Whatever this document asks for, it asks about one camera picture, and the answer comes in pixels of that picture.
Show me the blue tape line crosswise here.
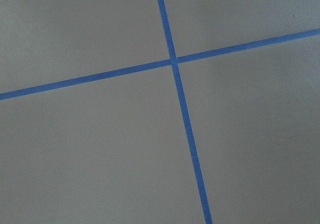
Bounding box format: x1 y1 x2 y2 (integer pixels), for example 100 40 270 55
0 29 320 100

